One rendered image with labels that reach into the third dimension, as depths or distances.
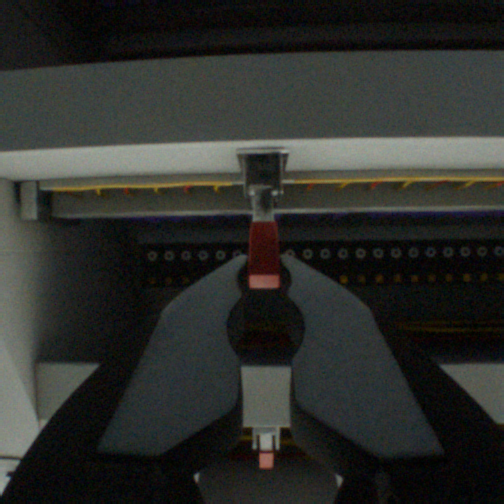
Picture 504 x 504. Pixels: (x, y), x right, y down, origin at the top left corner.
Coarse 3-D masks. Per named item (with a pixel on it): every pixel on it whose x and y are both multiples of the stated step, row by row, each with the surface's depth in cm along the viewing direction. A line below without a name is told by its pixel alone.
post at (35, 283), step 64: (0, 0) 18; (0, 64) 19; (64, 64) 25; (0, 256) 19; (64, 256) 25; (128, 256) 37; (0, 320) 19; (64, 320) 25; (128, 320) 37; (0, 384) 20; (0, 448) 23
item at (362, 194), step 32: (64, 192) 21; (96, 192) 20; (128, 192) 19; (160, 192) 19; (192, 192) 20; (224, 192) 20; (288, 192) 20; (320, 192) 19; (352, 192) 19; (384, 192) 19; (416, 192) 19; (448, 192) 19; (480, 192) 19
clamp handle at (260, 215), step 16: (256, 192) 15; (256, 208) 14; (272, 208) 14; (256, 224) 13; (272, 224) 13; (256, 240) 12; (272, 240) 12; (256, 256) 11; (272, 256) 11; (256, 272) 10; (272, 272) 10
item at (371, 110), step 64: (128, 64) 14; (192, 64) 14; (256, 64) 14; (320, 64) 14; (384, 64) 13; (448, 64) 13; (0, 128) 14; (64, 128) 14; (128, 128) 14; (192, 128) 14; (256, 128) 14; (320, 128) 14; (384, 128) 13; (448, 128) 13; (0, 192) 18
